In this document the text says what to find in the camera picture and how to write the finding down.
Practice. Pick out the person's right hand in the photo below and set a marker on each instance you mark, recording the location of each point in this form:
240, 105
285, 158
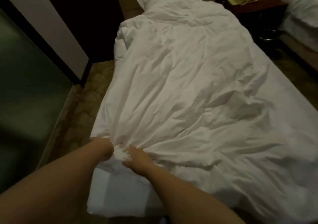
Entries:
140, 164

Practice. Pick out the person's left hand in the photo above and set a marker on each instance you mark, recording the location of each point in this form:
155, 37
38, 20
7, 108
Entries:
103, 148

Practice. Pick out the white bed sheet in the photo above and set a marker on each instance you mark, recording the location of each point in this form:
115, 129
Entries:
119, 196

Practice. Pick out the white duvet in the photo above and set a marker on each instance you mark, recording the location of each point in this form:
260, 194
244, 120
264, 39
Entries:
198, 92

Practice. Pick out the person's left forearm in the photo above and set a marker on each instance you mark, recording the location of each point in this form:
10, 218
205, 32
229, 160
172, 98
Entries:
49, 186

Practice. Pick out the person's right forearm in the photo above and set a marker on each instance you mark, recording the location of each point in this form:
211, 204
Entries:
194, 201

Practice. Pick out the frosted glass partition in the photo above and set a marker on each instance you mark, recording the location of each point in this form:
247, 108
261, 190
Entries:
25, 107

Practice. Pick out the dark wooden column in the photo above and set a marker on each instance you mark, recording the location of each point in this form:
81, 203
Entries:
84, 17

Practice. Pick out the black trash bin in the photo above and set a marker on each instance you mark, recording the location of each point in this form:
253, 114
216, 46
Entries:
271, 40

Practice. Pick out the reddish wooden nightstand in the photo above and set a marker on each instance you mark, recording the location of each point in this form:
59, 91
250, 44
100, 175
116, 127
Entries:
258, 7

